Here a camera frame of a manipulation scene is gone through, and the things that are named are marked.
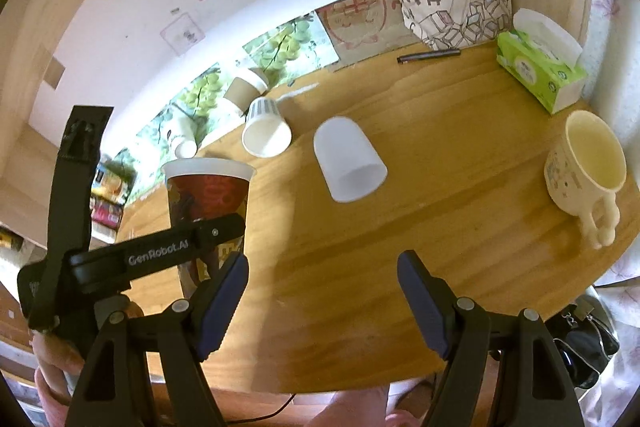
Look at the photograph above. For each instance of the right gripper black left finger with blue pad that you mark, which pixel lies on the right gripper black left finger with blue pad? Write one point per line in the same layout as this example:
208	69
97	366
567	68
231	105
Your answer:
186	339

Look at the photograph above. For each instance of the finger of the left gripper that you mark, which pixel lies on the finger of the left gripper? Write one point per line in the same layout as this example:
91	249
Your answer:
69	223
160	246

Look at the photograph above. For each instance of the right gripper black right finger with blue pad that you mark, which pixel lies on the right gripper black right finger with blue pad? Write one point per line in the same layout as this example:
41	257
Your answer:
457	329

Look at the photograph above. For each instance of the white printed paper cup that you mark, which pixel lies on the white printed paper cup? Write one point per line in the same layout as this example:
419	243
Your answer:
182	146

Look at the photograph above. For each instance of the brown sleeved paper cup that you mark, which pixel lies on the brown sleeved paper cup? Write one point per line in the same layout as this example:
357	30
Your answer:
247	85

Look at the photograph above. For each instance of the striped white paper cup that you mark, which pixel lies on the striped white paper cup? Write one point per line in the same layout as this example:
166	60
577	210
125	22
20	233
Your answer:
266	134

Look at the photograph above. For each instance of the white translucent plastic cup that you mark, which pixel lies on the white translucent plastic cup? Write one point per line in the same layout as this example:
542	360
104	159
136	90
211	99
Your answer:
348	161

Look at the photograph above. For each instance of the person hand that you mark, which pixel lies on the person hand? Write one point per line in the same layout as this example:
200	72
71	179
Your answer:
56	359

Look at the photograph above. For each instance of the wooden desk shelf unit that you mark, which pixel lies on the wooden desk shelf unit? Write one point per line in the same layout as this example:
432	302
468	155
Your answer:
464	147

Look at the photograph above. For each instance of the cream ceramic mug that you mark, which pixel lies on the cream ceramic mug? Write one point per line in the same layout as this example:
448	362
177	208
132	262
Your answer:
583	172

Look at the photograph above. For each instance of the black pen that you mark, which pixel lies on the black pen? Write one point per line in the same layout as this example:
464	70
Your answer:
430	55

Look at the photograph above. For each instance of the green tissue box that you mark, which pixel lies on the green tissue box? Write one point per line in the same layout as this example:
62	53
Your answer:
543	57

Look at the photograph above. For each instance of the white floral curtain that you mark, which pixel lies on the white floral curtain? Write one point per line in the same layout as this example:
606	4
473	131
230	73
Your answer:
612	58

